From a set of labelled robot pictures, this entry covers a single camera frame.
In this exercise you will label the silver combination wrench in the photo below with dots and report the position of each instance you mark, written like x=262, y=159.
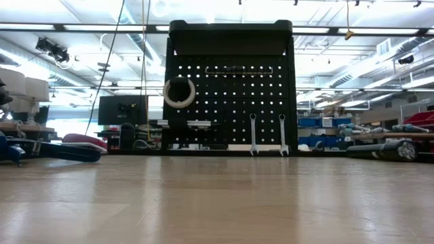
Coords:
x=282, y=135
x=253, y=135

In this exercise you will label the white tape roll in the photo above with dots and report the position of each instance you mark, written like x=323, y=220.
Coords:
x=166, y=96

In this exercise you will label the black pegboard tool cart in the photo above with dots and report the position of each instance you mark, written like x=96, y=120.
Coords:
x=237, y=108

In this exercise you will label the black office chair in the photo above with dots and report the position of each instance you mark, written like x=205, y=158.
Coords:
x=127, y=135

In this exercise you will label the black monitor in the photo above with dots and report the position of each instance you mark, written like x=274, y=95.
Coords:
x=115, y=108

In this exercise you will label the blue bin shelf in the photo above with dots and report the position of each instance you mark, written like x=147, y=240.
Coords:
x=325, y=122

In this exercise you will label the red plastic tool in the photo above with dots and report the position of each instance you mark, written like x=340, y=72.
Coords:
x=84, y=138

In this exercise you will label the yellow hanging plug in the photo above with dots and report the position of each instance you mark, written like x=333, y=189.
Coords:
x=348, y=34

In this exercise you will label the wooden workbench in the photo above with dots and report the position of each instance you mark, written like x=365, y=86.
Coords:
x=27, y=128
x=390, y=135

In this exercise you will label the black flashlight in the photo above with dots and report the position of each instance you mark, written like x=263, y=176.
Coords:
x=390, y=150

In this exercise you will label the black ceiling fixture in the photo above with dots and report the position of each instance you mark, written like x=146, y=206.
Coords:
x=405, y=60
x=52, y=50

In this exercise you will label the white lamp shade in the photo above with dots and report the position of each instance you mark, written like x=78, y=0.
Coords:
x=37, y=89
x=13, y=83

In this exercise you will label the black aluminium table frame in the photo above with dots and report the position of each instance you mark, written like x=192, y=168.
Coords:
x=152, y=152

